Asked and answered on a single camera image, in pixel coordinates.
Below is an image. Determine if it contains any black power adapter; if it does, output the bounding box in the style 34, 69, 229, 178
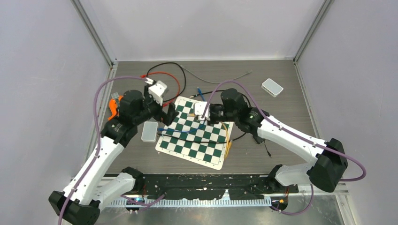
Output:
253, 136, 272, 158

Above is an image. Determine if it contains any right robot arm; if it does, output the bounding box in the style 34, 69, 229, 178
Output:
194, 88, 348, 193

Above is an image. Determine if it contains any purple cable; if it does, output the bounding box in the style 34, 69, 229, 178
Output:
57, 75, 165, 225
200, 80, 367, 216

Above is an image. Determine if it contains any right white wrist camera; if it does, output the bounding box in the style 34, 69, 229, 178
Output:
193, 101, 209, 121

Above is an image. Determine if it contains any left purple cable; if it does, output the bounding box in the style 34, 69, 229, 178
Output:
57, 75, 165, 225

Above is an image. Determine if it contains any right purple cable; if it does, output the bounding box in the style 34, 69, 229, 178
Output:
200, 80, 367, 216

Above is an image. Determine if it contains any white switch box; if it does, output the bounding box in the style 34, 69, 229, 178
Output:
141, 121, 158, 143
261, 78, 283, 97

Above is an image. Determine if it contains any orange toy on grey plate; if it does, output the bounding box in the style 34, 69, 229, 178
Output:
107, 92, 122, 120

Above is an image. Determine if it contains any blue ethernet cable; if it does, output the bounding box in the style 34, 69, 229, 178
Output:
157, 87, 207, 134

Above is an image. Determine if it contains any green white chessboard mat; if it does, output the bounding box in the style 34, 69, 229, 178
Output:
155, 97, 234, 170

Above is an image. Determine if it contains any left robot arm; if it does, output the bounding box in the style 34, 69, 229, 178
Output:
48, 90, 179, 225

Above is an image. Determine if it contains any black ethernet cable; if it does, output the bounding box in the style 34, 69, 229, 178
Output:
146, 62, 186, 103
157, 90, 253, 145

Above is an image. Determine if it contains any grey ethernet cable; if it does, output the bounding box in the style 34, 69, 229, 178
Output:
180, 65, 253, 85

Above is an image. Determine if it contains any red ethernet cable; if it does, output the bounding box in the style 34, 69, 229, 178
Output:
139, 72, 181, 103

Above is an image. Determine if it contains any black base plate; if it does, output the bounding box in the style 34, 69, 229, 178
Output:
127, 174, 299, 200

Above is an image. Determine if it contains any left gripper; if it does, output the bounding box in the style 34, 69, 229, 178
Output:
134, 85, 178, 125

